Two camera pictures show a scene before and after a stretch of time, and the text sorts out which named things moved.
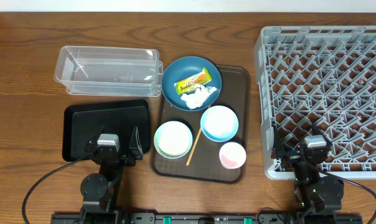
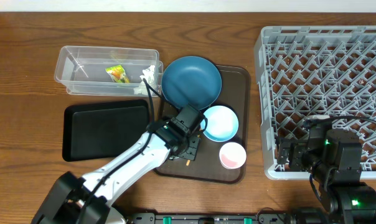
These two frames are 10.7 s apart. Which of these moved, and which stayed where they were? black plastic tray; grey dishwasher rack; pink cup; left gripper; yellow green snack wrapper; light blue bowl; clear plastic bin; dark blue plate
Moved: left gripper; yellow green snack wrapper
Stayed: clear plastic bin; light blue bowl; pink cup; grey dishwasher rack; black plastic tray; dark blue plate
